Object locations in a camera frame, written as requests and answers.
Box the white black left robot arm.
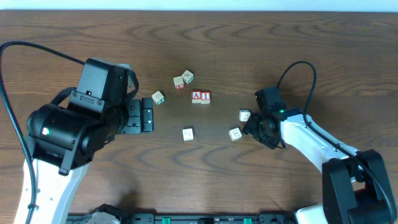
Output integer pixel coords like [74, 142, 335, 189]
[26, 58, 154, 223]

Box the black right camera cable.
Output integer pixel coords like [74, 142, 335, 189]
[276, 60, 396, 218]

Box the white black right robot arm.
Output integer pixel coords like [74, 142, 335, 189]
[243, 110, 397, 224]

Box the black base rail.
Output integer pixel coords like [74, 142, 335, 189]
[65, 212, 297, 224]

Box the black left camera cable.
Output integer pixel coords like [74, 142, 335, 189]
[0, 40, 86, 224]

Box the wooden dragonfly picture block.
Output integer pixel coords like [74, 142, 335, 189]
[182, 70, 194, 84]

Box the wooden block engraved five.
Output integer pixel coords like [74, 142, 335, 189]
[174, 76, 184, 89]

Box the black camera cable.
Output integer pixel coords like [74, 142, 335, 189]
[276, 60, 396, 218]
[0, 40, 86, 224]

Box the blue number 2 block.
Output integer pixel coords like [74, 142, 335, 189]
[239, 110, 251, 122]

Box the red letter I block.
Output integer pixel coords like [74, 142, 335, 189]
[201, 91, 211, 104]

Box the red letter A block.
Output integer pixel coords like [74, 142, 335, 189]
[192, 91, 201, 103]

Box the wooden block green side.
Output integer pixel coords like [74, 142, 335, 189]
[229, 128, 243, 141]

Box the white block blue engraving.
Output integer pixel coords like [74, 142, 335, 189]
[182, 128, 194, 141]

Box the wooden block engraved zero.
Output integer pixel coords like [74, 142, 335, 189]
[152, 91, 165, 105]

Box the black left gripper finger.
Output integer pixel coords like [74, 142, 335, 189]
[141, 114, 154, 133]
[142, 98, 154, 114]

